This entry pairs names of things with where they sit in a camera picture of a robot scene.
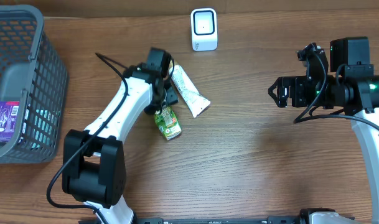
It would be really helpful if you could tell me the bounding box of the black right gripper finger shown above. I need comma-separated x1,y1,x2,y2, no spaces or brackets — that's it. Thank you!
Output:
268,77,289,90
268,86,289,108

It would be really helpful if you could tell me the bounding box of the green tea drink carton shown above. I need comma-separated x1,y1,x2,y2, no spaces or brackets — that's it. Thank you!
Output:
154,106,182,141

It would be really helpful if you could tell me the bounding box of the white tube gold cap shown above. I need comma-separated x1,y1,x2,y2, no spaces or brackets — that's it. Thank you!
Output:
169,62,211,118

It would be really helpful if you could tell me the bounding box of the purple Carefree pad pack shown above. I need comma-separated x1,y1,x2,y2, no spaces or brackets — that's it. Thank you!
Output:
0,101,19,142

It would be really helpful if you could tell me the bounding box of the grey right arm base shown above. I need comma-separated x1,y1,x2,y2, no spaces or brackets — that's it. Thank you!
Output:
299,208,352,224

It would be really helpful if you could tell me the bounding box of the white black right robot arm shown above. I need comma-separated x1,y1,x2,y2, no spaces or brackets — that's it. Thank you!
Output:
268,37,379,223

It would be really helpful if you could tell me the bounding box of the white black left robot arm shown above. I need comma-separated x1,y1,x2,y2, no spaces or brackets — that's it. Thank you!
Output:
59,48,178,223

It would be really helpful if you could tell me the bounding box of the white barcode scanner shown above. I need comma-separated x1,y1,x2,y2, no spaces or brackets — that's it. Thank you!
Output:
190,7,218,52

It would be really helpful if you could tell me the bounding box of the grey plastic mesh basket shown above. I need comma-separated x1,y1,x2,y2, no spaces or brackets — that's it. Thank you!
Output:
0,5,69,164

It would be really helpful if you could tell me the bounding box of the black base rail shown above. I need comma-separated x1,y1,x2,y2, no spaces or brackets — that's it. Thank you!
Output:
78,216,355,224

